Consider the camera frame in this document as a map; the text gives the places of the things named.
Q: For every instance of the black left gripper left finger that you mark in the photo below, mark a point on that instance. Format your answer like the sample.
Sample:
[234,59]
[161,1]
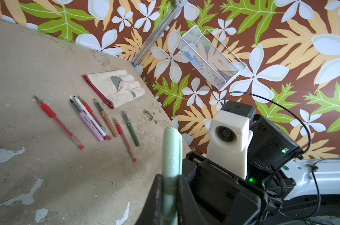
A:
[151,212]

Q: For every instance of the light green pen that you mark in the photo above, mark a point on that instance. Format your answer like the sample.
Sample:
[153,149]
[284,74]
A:
[172,157]

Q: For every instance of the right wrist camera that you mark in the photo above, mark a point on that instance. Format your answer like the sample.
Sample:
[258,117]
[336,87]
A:
[230,136]

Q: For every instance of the dark green pen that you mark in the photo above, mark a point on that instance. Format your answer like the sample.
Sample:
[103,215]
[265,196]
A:
[131,130]

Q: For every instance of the white canvas work glove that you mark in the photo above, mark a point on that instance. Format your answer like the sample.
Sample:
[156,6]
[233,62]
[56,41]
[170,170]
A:
[115,88]

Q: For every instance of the red brown pen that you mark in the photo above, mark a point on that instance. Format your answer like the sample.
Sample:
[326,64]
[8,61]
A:
[128,147]

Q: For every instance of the white mesh basket right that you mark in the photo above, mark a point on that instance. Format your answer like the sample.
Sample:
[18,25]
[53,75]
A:
[215,62]

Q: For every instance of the brown white marker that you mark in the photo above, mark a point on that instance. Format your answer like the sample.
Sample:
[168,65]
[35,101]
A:
[90,117]

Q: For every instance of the red gel pen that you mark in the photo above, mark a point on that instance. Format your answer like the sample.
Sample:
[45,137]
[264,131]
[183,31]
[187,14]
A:
[61,125]

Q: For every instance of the tan brown pen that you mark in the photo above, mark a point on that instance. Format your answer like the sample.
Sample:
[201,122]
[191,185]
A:
[106,118]

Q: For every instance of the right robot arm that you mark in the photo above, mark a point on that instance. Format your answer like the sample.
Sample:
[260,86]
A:
[254,174]

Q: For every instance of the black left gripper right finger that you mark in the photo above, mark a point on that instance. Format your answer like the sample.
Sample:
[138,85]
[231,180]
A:
[188,212]

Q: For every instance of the pink marker pen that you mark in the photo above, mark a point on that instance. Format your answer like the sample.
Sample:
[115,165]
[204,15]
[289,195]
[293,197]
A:
[86,121]

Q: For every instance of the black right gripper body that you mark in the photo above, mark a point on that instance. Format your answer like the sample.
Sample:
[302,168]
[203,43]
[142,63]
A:
[222,197]

